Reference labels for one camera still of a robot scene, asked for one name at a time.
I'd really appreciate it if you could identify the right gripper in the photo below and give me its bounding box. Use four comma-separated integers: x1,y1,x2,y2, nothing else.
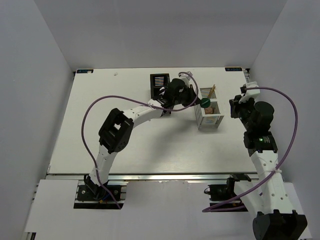
229,94,255,131

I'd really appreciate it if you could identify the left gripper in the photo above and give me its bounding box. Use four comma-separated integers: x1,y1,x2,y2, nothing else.
172,84,202,107

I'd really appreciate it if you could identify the green round compact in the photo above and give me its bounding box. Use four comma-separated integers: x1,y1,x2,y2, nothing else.
200,97,211,109

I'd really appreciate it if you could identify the peach makeup sponge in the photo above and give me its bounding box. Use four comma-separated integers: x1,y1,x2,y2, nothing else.
204,107,215,115

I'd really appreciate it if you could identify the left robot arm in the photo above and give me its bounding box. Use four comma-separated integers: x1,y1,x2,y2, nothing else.
84,78,201,200

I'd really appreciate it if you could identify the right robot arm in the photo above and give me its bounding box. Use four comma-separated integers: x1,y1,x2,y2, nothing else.
229,95,308,240

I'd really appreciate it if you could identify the white slotted organizer box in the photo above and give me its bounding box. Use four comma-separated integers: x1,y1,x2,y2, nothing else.
194,84,224,129

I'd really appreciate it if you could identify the black slotted organizer box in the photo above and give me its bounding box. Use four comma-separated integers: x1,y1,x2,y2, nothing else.
149,73,174,117

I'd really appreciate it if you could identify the right blue table sticker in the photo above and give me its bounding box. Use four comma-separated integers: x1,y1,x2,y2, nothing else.
224,67,243,72

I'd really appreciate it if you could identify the blue table sticker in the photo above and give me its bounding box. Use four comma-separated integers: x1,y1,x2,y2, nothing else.
76,69,94,74
224,67,243,72

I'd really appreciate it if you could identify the left blue table sticker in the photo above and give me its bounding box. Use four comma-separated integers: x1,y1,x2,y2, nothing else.
76,69,94,74

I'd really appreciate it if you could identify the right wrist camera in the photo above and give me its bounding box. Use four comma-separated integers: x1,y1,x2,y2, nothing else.
238,81,261,104

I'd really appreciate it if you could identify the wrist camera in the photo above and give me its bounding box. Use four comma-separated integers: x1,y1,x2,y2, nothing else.
178,71,193,86
238,81,261,104

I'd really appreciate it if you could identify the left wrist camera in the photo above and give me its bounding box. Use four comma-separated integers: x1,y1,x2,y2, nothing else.
178,71,193,86

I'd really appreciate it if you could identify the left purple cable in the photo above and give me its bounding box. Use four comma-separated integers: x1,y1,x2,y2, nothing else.
81,71,200,210

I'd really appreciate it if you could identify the purple cable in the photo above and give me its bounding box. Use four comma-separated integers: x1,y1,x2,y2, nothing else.
81,71,200,210
201,86,299,213

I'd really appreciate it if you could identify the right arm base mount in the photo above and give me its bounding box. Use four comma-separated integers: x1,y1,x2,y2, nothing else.
203,173,252,212

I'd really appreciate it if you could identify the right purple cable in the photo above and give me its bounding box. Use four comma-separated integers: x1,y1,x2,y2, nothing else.
201,86,299,213

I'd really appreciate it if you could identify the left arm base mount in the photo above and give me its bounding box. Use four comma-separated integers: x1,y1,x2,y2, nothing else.
73,174,126,210

